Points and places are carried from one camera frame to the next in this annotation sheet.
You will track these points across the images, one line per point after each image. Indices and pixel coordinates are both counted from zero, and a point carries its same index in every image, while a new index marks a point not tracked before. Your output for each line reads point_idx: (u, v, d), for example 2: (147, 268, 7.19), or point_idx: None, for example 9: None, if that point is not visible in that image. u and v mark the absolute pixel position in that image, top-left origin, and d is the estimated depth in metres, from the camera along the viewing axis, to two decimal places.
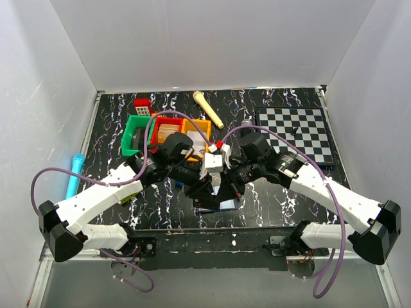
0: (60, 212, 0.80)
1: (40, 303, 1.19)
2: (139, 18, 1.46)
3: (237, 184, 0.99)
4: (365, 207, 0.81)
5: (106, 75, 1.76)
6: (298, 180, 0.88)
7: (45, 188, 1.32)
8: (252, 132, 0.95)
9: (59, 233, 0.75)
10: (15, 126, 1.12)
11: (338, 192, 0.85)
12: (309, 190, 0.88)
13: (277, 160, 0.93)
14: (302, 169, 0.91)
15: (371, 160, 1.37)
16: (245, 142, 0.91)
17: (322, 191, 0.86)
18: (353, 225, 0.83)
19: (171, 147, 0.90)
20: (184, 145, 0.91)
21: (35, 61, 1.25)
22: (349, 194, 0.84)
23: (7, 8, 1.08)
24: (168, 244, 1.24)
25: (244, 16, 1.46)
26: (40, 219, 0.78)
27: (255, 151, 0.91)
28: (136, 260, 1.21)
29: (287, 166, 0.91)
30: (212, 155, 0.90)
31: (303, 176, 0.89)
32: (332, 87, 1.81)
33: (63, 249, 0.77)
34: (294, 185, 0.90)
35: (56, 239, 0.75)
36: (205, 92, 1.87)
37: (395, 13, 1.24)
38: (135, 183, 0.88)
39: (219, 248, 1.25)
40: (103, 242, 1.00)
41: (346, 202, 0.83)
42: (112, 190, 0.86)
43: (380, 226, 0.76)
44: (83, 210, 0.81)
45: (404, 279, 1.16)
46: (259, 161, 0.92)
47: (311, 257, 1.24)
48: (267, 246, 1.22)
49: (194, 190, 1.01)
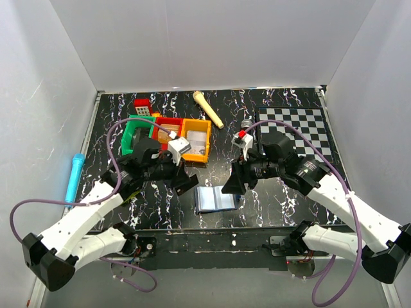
0: (45, 241, 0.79)
1: (40, 303, 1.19)
2: (139, 18, 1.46)
3: (250, 179, 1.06)
4: (384, 228, 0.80)
5: (106, 75, 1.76)
6: (320, 190, 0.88)
7: (45, 188, 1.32)
8: (277, 132, 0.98)
9: (49, 262, 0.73)
10: (15, 126, 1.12)
11: (359, 208, 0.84)
12: (329, 202, 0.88)
13: (299, 165, 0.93)
14: (323, 179, 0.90)
15: (371, 160, 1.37)
16: (269, 142, 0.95)
17: (343, 206, 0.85)
18: (368, 243, 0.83)
19: (140, 154, 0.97)
20: (153, 150, 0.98)
21: (35, 61, 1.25)
22: (370, 212, 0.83)
23: (7, 8, 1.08)
24: (167, 244, 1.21)
25: (244, 16, 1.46)
26: (26, 253, 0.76)
27: (277, 153, 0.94)
28: (136, 260, 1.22)
29: (309, 173, 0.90)
30: (176, 140, 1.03)
31: (325, 187, 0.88)
32: (331, 87, 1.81)
33: (55, 276, 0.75)
34: (314, 193, 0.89)
35: (47, 267, 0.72)
36: (205, 92, 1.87)
37: (395, 13, 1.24)
38: (115, 197, 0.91)
39: (219, 248, 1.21)
40: (101, 250, 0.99)
41: (366, 220, 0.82)
42: (94, 209, 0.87)
43: (397, 249, 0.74)
44: (69, 233, 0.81)
45: (404, 279, 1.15)
46: (279, 163, 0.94)
47: (311, 257, 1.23)
48: (267, 246, 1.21)
49: (174, 179, 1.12)
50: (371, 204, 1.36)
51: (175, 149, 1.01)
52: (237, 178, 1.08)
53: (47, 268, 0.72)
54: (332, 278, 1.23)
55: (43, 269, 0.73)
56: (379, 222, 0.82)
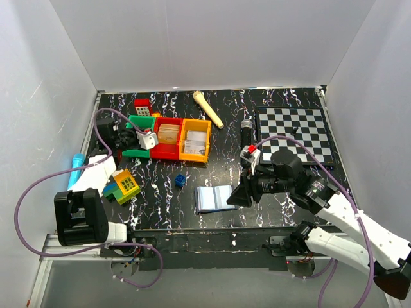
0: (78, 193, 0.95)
1: (40, 303, 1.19)
2: (139, 18, 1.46)
3: (256, 192, 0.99)
4: (395, 245, 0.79)
5: (106, 75, 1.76)
6: (329, 210, 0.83)
7: (45, 188, 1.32)
8: (288, 151, 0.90)
9: (92, 194, 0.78)
10: (15, 126, 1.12)
11: (370, 226, 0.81)
12: (338, 221, 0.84)
13: (307, 185, 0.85)
14: (332, 198, 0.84)
15: (371, 159, 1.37)
16: (279, 162, 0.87)
17: (353, 224, 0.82)
18: (379, 259, 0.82)
19: (106, 132, 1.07)
20: (112, 124, 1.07)
21: (35, 61, 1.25)
22: (380, 230, 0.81)
23: (8, 8, 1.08)
24: (168, 244, 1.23)
25: (244, 15, 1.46)
26: (63, 206, 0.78)
27: (288, 172, 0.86)
28: (136, 260, 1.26)
29: (318, 193, 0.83)
30: (149, 139, 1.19)
31: (335, 205, 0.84)
32: (331, 87, 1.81)
33: (98, 215, 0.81)
34: (323, 213, 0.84)
35: (94, 199, 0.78)
36: (205, 92, 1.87)
37: (395, 13, 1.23)
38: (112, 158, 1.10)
39: (219, 248, 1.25)
40: (114, 230, 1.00)
41: (377, 238, 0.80)
42: (101, 167, 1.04)
43: (408, 267, 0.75)
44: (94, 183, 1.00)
45: None
46: (289, 183, 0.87)
47: (311, 257, 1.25)
48: (267, 246, 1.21)
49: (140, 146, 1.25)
50: (371, 203, 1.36)
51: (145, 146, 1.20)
52: (245, 190, 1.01)
53: (94, 200, 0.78)
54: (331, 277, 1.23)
55: (88, 206, 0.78)
56: (388, 240, 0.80)
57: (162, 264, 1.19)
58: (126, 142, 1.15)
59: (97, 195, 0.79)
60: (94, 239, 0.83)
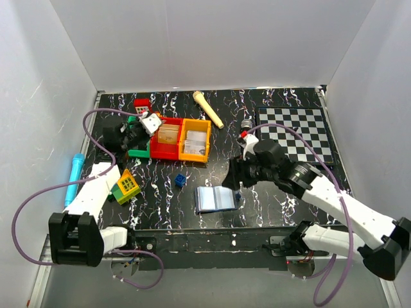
0: (73, 211, 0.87)
1: (40, 303, 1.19)
2: (139, 18, 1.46)
3: (246, 178, 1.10)
4: (379, 222, 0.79)
5: (106, 75, 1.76)
6: (312, 192, 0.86)
7: (45, 188, 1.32)
8: (269, 139, 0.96)
9: (87, 221, 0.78)
10: (15, 126, 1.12)
11: (352, 206, 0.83)
12: (322, 203, 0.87)
13: (291, 171, 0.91)
14: (315, 180, 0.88)
15: (371, 158, 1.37)
16: (261, 149, 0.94)
17: (335, 204, 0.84)
18: (366, 241, 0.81)
19: (112, 135, 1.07)
20: (119, 126, 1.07)
21: (35, 61, 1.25)
22: (363, 209, 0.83)
23: (8, 8, 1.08)
24: (168, 244, 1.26)
25: (244, 15, 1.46)
26: (56, 229, 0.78)
27: (270, 159, 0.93)
28: (136, 260, 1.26)
29: (300, 176, 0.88)
30: (148, 121, 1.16)
31: (318, 187, 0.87)
32: (331, 87, 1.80)
33: (92, 243, 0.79)
34: (307, 196, 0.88)
35: (88, 226, 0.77)
36: (205, 92, 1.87)
37: (395, 13, 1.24)
38: (115, 168, 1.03)
39: (219, 248, 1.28)
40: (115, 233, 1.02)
41: (359, 217, 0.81)
42: (103, 180, 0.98)
43: (393, 244, 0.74)
44: (92, 199, 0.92)
45: (402, 278, 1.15)
46: (272, 169, 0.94)
47: (311, 257, 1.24)
48: (267, 246, 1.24)
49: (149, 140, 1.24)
50: (371, 203, 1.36)
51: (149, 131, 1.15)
52: (232, 174, 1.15)
53: (88, 227, 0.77)
54: (331, 277, 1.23)
55: (81, 231, 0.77)
56: (372, 219, 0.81)
57: (162, 266, 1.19)
58: (133, 137, 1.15)
59: (92, 222, 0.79)
60: (85, 261, 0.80)
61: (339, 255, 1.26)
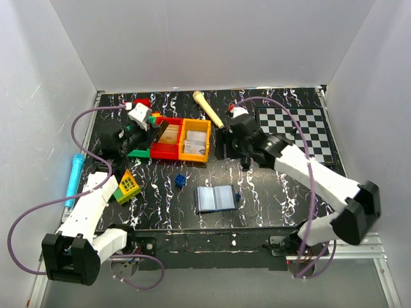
0: (67, 233, 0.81)
1: (40, 303, 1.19)
2: (139, 18, 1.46)
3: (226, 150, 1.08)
4: (344, 186, 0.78)
5: (106, 75, 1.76)
6: (282, 160, 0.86)
7: (45, 188, 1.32)
8: (242, 110, 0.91)
9: (81, 244, 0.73)
10: (15, 126, 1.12)
11: (319, 171, 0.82)
12: (292, 170, 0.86)
13: (264, 141, 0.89)
14: (286, 149, 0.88)
15: (371, 158, 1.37)
16: (235, 121, 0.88)
17: (302, 170, 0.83)
18: (332, 205, 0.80)
19: (110, 141, 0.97)
20: (117, 131, 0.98)
21: (35, 61, 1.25)
22: (331, 174, 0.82)
23: (8, 8, 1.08)
24: (168, 244, 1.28)
25: (244, 15, 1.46)
26: (50, 251, 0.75)
27: (244, 131, 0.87)
28: (136, 260, 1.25)
29: (274, 147, 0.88)
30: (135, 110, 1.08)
31: (288, 156, 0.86)
32: (331, 87, 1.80)
33: (88, 265, 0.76)
34: (278, 164, 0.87)
35: (81, 249, 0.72)
36: (205, 92, 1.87)
37: (395, 13, 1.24)
38: (112, 179, 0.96)
39: (219, 248, 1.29)
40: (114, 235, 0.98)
41: (325, 181, 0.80)
42: (99, 194, 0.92)
43: (356, 205, 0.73)
44: (87, 219, 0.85)
45: (402, 278, 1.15)
46: (245, 142, 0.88)
47: (311, 257, 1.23)
48: (267, 246, 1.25)
49: (151, 139, 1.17)
50: None
51: (138, 120, 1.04)
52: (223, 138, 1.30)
53: (83, 250, 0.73)
54: (331, 277, 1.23)
55: (75, 255, 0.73)
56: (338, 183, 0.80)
57: (162, 265, 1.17)
58: (132, 140, 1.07)
59: (87, 244, 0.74)
60: (81, 280, 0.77)
61: (337, 255, 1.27)
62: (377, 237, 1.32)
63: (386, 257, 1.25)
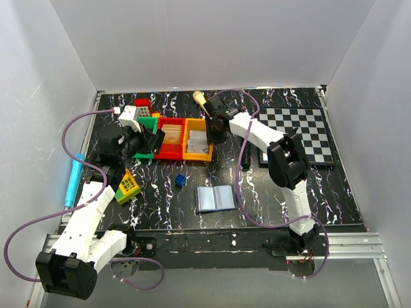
0: (61, 251, 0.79)
1: (40, 303, 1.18)
2: (139, 18, 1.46)
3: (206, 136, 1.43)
4: (271, 135, 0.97)
5: (106, 75, 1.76)
6: (233, 121, 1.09)
7: (45, 188, 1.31)
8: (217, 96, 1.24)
9: (75, 264, 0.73)
10: (14, 125, 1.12)
11: (257, 128, 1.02)
12: (240, 130, 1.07)
13: (224, 110, 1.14)
14: (237, 115, 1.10)
15: (370, 159, 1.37)
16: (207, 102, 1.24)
17: (244, 126, 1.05)
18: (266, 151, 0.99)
19: (108, 146, 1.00)
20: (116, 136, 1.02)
21: (35, 61, 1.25)
22: (265, 128, 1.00)
23: (7, 8, 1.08)
24: (168, 244, 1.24)
25: (244, 15, 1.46)
26: (45, 269, 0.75)
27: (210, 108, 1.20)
28: (136, 260, 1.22)
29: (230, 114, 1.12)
30: (124, 112, 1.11)
31: (238, 119, 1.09)
32: (331, 87, 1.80)
33: (85, 282, 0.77)
34: (233, 128, 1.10)
35: (76, 269, 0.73)
36: (205, 92, 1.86)
37: (395, 13, 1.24)
38: (108, 190, 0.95)
39: (219, 248, 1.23)
40: (112, 236, 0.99)
41: (259, 132, 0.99)
42: (94, 207, 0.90)
43: (279, 148, 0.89)
44: (82, 235, 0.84)
45: (401, 279, 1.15)
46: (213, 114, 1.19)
47: (311, 257, 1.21)
48: (267, 246, 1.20)
49: (149, 145, 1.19)
50: (371, 203, 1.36)
51: (130, 120, 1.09)
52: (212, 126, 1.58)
53: (76, 270, 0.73)
54: (331, 277, 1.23)
55: (69, 273, 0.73)
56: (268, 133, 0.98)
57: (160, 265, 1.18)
58: (130, 146, 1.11)
59: (81, 264, 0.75)
60: (77, 295, 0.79)
61: (339, 255, 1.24)
62: (378, 237, 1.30)
63: (386, 258, 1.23)
